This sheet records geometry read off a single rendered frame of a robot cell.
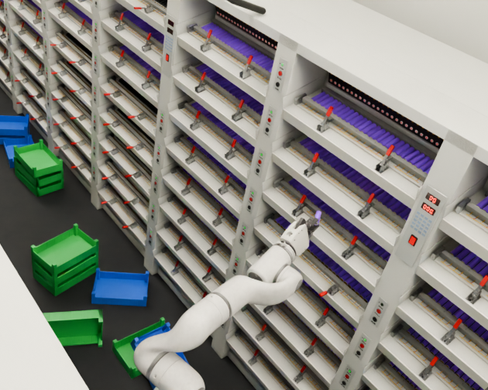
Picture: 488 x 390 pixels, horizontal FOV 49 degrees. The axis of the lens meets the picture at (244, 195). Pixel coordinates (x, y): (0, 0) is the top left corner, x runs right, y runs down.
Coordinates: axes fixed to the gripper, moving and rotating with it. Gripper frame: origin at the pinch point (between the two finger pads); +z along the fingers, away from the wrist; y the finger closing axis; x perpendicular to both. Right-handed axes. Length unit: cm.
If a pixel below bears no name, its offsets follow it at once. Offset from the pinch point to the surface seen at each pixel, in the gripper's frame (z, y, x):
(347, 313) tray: -0.9, 37.1, 11.1
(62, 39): 60, -31, -228
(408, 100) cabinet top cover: 20, -41, 27
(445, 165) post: 11, -28, 42
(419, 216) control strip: 6.7, -10.5, 35.8
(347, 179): 19.8, -7.2, 2.9
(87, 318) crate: -44, 65, -112
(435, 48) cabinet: 75, -35, 11
